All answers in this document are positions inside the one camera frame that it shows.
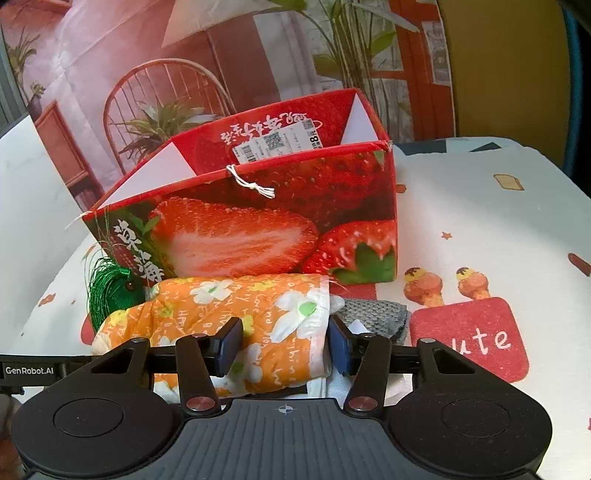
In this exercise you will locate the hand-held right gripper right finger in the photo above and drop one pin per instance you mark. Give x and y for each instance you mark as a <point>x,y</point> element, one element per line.
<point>338,346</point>

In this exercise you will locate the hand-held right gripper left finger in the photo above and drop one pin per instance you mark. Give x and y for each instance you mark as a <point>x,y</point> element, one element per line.
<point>228,346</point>

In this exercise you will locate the orange floral cloth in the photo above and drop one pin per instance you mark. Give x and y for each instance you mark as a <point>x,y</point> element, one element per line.
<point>194,304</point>

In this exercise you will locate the red strawberry print box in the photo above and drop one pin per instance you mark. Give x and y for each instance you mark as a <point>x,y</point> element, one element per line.
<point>240,230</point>

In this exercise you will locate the grey knitted cloth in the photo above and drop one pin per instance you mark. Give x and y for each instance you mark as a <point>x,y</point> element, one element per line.
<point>374,316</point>

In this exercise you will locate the green tassel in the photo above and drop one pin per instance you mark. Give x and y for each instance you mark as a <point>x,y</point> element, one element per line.
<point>106,290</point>

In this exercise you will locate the printed tablecloth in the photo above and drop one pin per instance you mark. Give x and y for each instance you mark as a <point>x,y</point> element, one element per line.
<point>471,221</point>

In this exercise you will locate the wall poster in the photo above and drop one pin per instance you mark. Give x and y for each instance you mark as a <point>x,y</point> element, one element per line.
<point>231,60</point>

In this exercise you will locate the blue curved frame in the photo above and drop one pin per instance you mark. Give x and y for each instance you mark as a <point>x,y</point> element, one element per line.
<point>577,92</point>

